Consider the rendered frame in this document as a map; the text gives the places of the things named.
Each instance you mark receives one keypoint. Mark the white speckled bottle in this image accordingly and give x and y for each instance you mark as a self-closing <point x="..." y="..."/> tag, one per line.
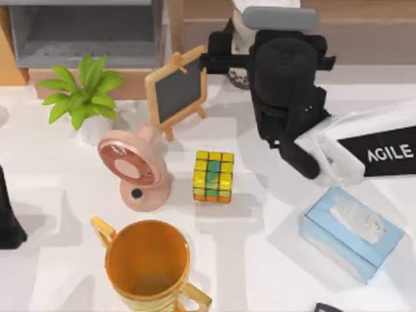
<point x="242" y="35"/>

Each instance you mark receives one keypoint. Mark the wooden drawer front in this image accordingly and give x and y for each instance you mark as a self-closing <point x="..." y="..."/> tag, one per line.
<point x="364" y="42"/>

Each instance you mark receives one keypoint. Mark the wooden framed blackboard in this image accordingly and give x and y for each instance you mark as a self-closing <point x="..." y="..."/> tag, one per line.
<point x="178" y="87"/>

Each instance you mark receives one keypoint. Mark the wooden cupboard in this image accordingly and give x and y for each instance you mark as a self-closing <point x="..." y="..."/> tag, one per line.
<point x="97" y="81"/>

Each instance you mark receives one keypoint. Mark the colourful puzzle cube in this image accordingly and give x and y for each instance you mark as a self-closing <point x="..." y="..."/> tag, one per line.
<point x="213" y="177"/>

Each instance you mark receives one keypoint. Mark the grey cabinet with dark inside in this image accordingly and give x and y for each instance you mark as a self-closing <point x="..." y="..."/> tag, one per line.
<point x="84" y="32"/>

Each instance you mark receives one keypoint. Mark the green plant in white pot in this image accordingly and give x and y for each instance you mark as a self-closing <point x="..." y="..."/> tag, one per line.
<point x="84" y="94"/>

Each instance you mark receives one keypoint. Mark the pink table fan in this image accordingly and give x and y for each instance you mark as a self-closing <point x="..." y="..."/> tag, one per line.
<point x="130" y="165"/>

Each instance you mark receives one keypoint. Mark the light blue tissue box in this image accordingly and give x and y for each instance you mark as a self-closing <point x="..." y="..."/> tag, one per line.
<point x="344" y="234"/>

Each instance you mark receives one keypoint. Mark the golden trophy cup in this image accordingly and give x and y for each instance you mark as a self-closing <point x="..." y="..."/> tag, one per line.
<point x="146" y="253"/>

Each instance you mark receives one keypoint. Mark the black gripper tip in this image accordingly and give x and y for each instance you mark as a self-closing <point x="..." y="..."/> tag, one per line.
<point x="9" y="214"/>

